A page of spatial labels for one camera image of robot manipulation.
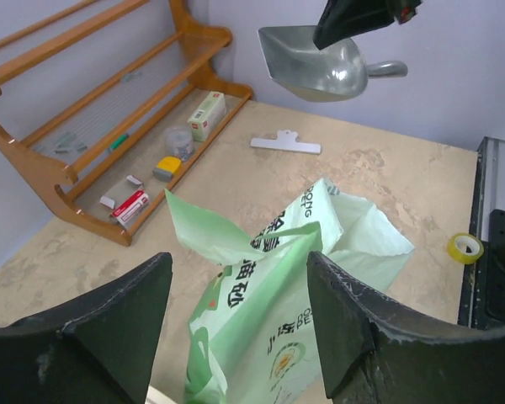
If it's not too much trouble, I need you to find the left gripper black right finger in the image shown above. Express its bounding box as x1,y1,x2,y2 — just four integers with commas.
307,252,505,403

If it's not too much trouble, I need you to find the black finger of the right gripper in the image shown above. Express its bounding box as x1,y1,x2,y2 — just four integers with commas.
312,0,422,50

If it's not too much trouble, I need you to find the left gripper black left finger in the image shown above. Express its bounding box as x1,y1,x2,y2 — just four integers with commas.
0,252,173,403

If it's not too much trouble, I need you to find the silver metal scoop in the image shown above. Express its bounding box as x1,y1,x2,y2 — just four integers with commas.
258,25,408,103

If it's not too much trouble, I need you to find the green cat litter bag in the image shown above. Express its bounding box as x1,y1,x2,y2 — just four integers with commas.
167,178,413,403

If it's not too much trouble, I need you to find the white bag clip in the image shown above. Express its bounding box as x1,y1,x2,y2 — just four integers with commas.
250,130,322,155

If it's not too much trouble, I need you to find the red white small box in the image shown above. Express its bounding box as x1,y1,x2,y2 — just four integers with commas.
99,174,150,230

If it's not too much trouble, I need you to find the green white carton box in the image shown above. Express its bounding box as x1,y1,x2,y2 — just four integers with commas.
188,92,226,142

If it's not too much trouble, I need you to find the yellow tape roll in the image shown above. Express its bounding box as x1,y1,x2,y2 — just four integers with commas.
447,232,485,265

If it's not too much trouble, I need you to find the yellow grey tape measure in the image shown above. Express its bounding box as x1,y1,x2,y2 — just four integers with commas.
152,156,182,183

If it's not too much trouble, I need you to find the clear plastic cup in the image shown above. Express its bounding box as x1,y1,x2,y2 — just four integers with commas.
162,125,194,162

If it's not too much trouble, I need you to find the wooden shoe rack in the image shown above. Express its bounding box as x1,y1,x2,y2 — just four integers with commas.
0,1,253,246

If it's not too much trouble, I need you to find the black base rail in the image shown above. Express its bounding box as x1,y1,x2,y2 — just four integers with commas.
458,137,505,330

